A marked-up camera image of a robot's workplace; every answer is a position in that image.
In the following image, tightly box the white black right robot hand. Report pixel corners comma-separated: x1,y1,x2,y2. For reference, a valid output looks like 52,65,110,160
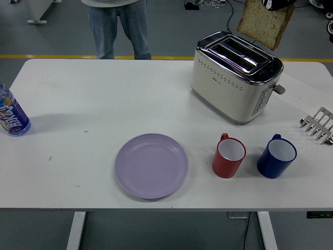
261,0,297,11

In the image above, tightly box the bread slice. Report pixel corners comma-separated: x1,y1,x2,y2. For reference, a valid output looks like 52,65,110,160
236,0,296,52

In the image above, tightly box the grey toaster lever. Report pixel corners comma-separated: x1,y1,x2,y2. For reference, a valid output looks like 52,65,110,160
270,83,286,95

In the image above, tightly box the purple plate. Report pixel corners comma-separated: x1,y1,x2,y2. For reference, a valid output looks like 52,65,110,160
114,133,189,200

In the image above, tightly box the black floor socket box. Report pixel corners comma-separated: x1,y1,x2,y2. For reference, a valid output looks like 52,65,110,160
184,0,200,11

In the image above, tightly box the white paper sheet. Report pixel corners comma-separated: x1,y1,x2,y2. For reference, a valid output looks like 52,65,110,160
270,72,333,117

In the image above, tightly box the cream chrome toaster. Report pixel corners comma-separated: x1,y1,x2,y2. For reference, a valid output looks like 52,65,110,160
190,31,286,126

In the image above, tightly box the metal toast rack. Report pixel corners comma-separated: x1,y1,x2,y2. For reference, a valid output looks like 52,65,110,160
299,106,333,145

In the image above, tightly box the blue mug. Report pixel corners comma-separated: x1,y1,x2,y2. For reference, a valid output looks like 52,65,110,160
257,133,297,179

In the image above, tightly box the red mug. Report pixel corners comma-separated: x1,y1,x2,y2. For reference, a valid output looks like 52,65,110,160
212,132,247,179

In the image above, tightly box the person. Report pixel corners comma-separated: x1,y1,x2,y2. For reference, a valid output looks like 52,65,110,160
81,0,152,60

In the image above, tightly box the black table control panel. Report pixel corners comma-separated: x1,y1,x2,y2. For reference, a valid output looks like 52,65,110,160
306,210,333,219

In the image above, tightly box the white table leg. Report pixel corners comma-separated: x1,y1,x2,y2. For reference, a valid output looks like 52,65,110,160
66,211,87,250
257,211,278,250

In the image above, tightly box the yellow floor tape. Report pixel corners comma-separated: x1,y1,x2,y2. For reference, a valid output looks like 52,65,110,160
0,54,333,63

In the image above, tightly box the white desk foot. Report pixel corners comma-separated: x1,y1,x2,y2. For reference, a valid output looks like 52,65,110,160
27,0,49,25

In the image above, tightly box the blue label water bottle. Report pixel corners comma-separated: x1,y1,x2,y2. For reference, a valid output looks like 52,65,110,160
0,82,32,138

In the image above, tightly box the black floor cable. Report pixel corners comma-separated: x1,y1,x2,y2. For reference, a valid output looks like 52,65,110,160
225,0,261,46

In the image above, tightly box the white cable bundle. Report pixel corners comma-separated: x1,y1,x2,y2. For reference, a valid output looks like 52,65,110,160
197,0,227,8

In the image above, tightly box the clear bracket under table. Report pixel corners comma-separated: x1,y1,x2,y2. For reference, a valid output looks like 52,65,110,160
226,211,252,219

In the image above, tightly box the black cable under table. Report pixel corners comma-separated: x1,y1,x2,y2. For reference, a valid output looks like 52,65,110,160
243,211,252,250

